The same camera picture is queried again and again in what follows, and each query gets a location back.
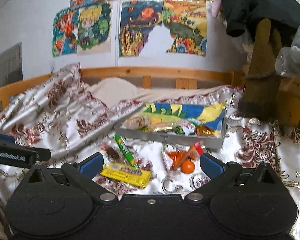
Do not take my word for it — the small orange tangerine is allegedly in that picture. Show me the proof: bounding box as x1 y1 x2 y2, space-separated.
181 159 195 174

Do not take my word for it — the dark date snack packet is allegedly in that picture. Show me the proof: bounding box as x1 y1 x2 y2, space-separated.
101 145 121 164

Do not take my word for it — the yellow snack bar wrapper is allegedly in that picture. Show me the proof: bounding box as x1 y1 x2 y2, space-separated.
100 163 152 189

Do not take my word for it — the gold foil snack packet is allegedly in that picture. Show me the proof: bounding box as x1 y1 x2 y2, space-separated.
196 125 215 137

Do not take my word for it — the clear orange snack bag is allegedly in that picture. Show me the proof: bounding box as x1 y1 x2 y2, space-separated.
161 142 204 171

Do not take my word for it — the green candy stick pack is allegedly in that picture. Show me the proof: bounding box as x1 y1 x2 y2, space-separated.
114 134 139 168

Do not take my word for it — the white green seaweed snack bag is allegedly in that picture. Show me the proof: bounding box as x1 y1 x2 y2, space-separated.
174 119 202 136

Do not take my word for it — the nut bar snack pack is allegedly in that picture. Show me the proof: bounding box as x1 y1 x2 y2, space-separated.
121 116 150 130

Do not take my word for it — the rice cracker pack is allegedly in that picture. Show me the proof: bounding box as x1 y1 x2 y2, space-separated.
145 121 178 133

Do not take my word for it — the grey tray with drawing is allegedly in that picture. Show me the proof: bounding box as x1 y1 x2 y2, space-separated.
114 102 226 149

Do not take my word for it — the floral satin bedspread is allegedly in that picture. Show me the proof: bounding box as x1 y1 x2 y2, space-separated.
0 63 300 239

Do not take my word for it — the brown hanging coat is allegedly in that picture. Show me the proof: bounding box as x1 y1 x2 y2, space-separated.
238 18 282 121

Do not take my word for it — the cream pillow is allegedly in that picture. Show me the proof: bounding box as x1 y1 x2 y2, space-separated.
87 77 220 108

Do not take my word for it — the wooden shelf furniture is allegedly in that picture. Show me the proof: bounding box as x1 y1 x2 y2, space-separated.
277 77 300 129

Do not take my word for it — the red-haired girl drawing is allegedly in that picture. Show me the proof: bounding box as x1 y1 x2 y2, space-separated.
52 8 79 57

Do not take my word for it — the plastic bag of clothes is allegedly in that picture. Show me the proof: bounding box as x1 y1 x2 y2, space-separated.
275 25 300 79

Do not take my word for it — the blond boy drawing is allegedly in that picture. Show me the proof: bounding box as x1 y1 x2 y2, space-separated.
77 3 112 55

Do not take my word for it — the countryside landscape drawing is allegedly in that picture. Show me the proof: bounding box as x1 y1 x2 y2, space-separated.
163 0 207 56

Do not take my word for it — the swirling night sky drawing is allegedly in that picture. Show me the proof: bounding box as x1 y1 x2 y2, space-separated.
119 0 163 57

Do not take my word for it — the pink cloth piece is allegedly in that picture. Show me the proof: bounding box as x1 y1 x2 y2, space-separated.
211 0 223 18

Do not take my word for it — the black hanging garment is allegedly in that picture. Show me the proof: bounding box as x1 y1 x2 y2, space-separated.
222 0 300 38

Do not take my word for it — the wooden bed rail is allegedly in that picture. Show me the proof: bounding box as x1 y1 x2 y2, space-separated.
0 67 245 108

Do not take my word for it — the white wall pipe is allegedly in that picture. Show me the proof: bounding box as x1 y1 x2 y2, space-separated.
114 0 121 67

